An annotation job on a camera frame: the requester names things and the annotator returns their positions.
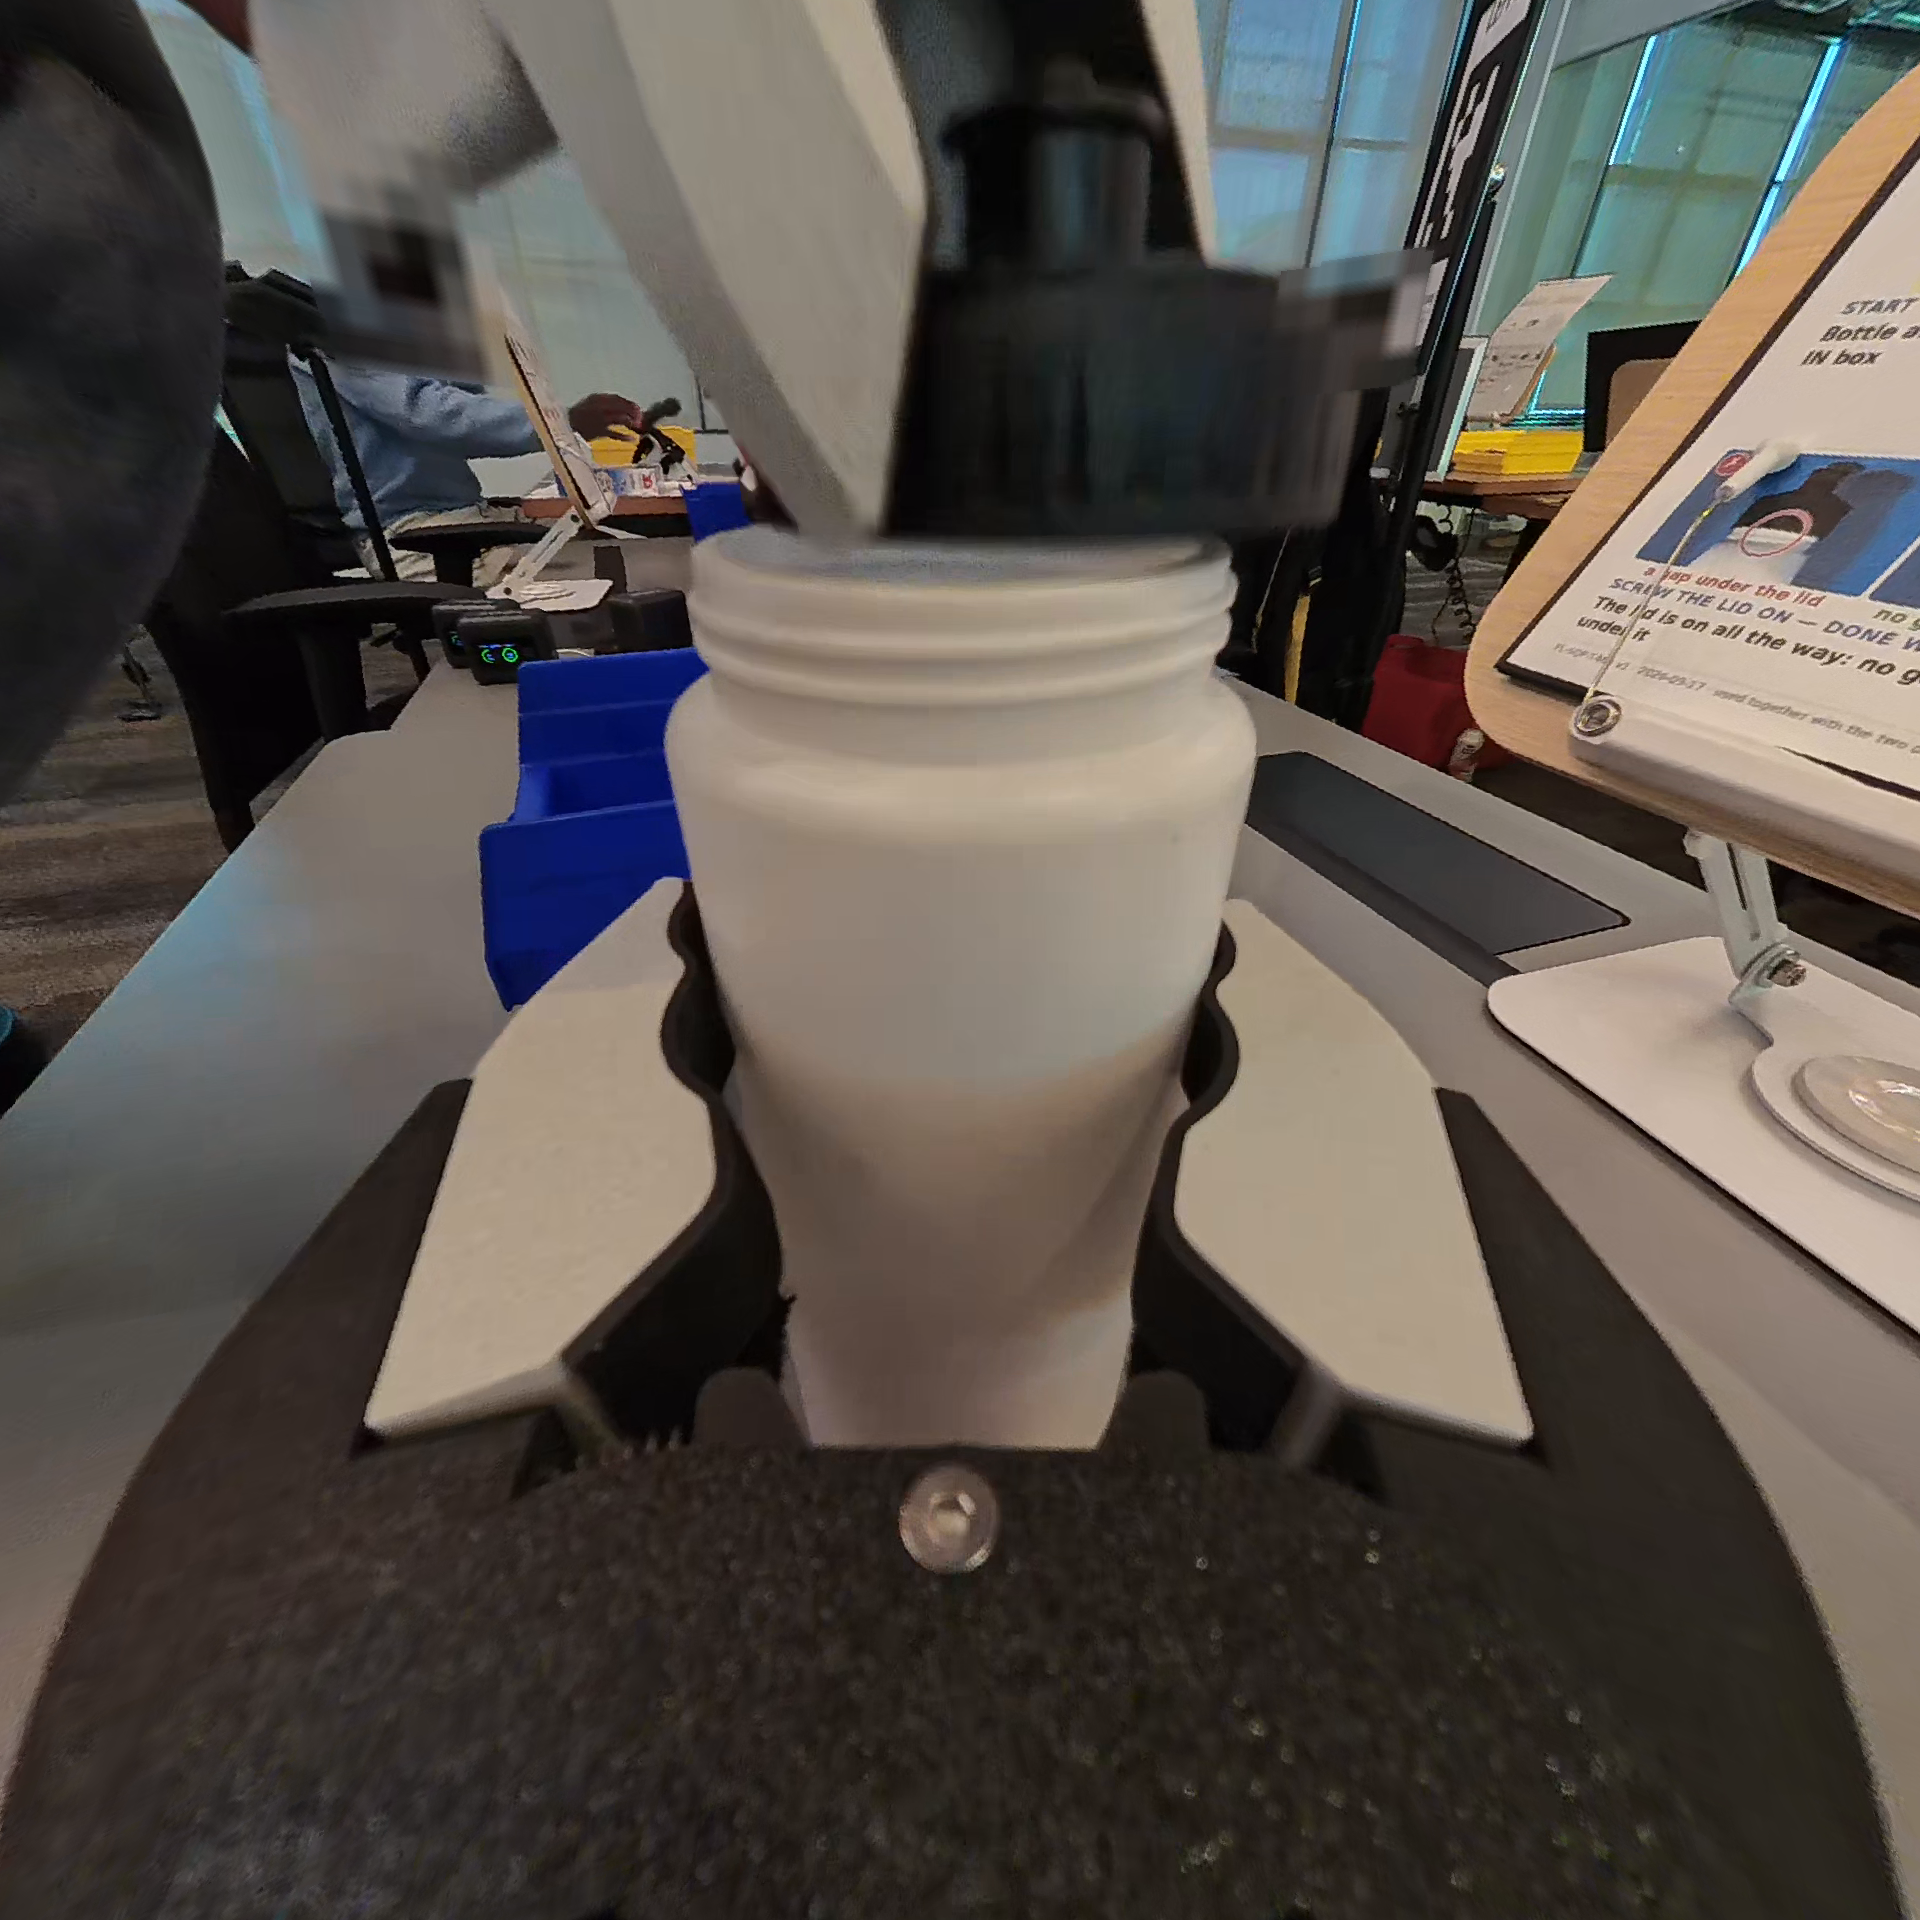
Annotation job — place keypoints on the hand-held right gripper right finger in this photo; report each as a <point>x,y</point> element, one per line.
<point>1334,1200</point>

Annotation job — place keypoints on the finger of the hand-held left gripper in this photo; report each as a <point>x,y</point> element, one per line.
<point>765,225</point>
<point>1185,91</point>

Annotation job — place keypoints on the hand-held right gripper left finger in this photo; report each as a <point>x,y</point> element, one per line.
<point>555,1200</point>

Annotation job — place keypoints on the black bottle lid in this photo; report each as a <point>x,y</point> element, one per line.
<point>1111,404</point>

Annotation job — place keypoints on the blue plastic bin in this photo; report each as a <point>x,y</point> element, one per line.
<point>585,854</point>

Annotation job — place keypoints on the white plastic bottle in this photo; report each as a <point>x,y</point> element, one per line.
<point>960,900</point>

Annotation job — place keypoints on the black marker banner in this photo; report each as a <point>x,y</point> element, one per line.
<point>1478,120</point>

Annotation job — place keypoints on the tilted instruction board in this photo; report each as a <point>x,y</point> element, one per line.
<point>548,434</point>

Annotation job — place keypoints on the stack of yellow bins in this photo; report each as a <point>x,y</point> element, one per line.
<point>1515,450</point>

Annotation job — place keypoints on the black battery charger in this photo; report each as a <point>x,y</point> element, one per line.
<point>494,645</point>

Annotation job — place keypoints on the red bag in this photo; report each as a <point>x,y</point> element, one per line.
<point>1418,699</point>

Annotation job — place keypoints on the black office chair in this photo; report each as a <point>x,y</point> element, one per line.
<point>375,600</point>

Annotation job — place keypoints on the wooden instruction board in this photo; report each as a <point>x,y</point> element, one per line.
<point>1634,450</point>

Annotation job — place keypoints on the printed instruction sheet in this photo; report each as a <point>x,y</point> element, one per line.
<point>1771,661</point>

